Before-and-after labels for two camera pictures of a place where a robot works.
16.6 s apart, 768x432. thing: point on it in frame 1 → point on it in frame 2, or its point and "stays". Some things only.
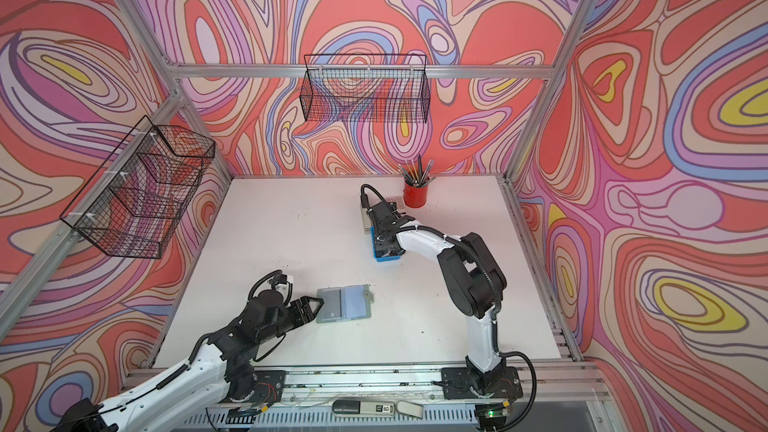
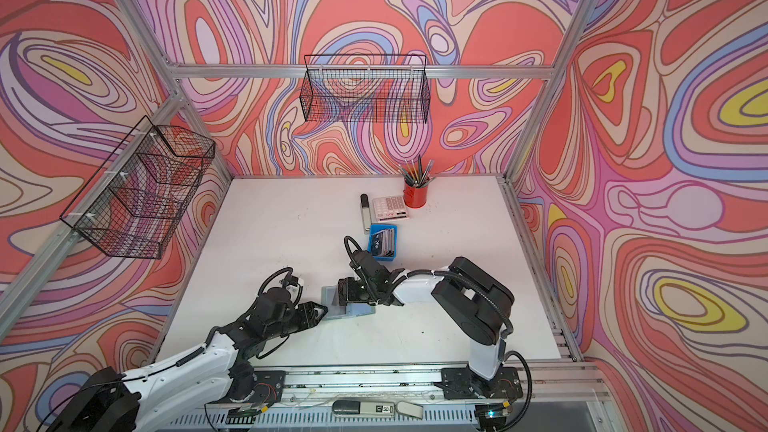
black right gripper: (381, 243) → (352, 294)
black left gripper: (306, 308) stays
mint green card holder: (340, 303) stays
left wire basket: (133, 201) stays
